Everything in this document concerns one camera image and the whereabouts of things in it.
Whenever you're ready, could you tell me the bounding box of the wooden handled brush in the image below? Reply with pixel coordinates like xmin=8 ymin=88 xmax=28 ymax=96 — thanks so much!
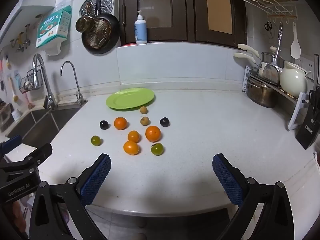
xmin=9 ymin=77 xmax=20 ymax=103

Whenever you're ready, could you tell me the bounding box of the small orange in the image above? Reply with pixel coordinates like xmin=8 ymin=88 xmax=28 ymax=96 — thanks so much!
xmin=123 ymin=140 xmax=140 ymax=155
xmin=114 ymin=117 xmax=128 ymax=130
xmin=127 ymin=130 xmax=140 ymax=143

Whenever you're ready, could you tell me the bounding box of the chrome kitchen faucet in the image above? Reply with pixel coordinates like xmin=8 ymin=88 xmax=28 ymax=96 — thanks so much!
xmin=32 ymin=53 xmax=58 ymax=110

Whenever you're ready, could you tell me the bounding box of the small brass saucepan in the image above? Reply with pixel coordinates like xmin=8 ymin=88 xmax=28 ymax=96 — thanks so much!
xmin=75 ymin=1 xmax=95 ymax=33

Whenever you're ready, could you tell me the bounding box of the round metal steamer rack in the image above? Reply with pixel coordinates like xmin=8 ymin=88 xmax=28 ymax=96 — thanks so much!
xmin=79 ymin=0 xmax=114 ymax=19

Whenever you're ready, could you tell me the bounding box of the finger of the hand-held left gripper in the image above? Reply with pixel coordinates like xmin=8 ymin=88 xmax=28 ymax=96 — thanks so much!
xmin=0 ymin=135 xmax=23 ymax=164
xmin=0 ymin=143 xmax=53 ymax=178

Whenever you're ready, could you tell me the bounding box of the brass wall hook rail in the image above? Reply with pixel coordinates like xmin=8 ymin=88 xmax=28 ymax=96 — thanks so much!
xmin=9 ymin=14 xmax=43 ymax=53

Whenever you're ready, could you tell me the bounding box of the thin gooseneck faucet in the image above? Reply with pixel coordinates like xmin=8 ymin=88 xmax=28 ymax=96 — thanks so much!
xmin=60 ymin=61 xmax=85 ymax=105

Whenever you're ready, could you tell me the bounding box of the steel sink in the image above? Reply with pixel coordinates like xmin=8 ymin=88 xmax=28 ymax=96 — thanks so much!
xmin=5 ymin=101 xmax=88 ymax=148

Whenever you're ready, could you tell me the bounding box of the metal ladle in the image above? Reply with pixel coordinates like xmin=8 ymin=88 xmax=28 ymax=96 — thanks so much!
xmin=262 ymin=24 xmax=284 ymax=84

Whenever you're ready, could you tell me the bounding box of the white ceramic jug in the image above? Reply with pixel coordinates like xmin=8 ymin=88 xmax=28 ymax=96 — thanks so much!
xmin=279 ymin=61 xmax=312 ymax=98

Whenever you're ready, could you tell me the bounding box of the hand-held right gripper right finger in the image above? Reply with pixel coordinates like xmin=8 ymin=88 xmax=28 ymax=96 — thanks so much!
xmin=212 ymin=153 xmax=295 ymax=240

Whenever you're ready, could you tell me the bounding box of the dark brown window frame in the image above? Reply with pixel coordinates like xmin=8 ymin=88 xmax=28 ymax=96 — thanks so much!
xmin=117 ymin=0 xmax=248 ymax=48

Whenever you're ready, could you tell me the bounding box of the orange tomato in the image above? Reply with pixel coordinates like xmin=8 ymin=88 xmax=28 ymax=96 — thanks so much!
xmin=145 ymin=125 xmax=161 ymax=142

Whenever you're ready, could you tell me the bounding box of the green plate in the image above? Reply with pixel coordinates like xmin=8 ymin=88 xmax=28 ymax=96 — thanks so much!
xmin=106 ymin=88 xmax=155 ymax=110

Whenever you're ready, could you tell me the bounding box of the white wall hook rack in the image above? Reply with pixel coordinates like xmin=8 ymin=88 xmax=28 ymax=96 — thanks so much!
xmin=240 ymin=0 xmax=298 ymax=24

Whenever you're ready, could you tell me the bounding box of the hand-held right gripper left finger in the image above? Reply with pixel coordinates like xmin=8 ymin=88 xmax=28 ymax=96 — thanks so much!
xmin=29 ymin=153 xmax=112 ymax=240

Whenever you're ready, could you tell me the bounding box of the white dish rack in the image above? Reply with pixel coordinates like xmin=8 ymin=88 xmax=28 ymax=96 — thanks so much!
xmin=242 ymin=65 xmax=320 ymax=130

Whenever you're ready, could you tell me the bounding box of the black knife block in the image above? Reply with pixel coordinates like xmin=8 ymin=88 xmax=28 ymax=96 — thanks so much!
xmin=295 ymin=84 xmax=320 ymax=150

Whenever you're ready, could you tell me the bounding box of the steel pot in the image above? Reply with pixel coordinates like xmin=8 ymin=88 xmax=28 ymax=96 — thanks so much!
xmin=246 ymin=76 xmax=278 ymax=108

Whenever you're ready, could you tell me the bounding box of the wire faucet basket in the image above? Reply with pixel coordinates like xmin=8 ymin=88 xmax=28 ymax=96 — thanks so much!
xmin=19 ymin=66 xmax=42 ymax=94

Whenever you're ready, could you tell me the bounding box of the black frying pan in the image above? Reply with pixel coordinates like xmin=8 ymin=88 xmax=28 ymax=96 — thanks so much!
xmin=81 ymin=0 xmax=120 ymax=55

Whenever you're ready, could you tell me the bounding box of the white wall outlet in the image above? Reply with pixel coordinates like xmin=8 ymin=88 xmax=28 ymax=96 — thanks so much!
xmin=295 ymin=56 xmax=315 ymax=73

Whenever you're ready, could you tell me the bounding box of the blue white pump bottle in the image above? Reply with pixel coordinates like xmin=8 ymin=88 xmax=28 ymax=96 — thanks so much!
xmin=134 ymin=10 xmax=148 ymax=45

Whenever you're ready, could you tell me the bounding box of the teal white bag box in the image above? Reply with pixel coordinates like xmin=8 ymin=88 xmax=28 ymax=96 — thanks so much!
xmin=35 ymin=5 xmax=72 ymax=56

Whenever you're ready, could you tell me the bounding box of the white rice paddle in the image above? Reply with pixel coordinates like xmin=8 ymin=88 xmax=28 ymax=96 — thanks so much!
xmin=290 ymin=22 xmax=301 ymax=58

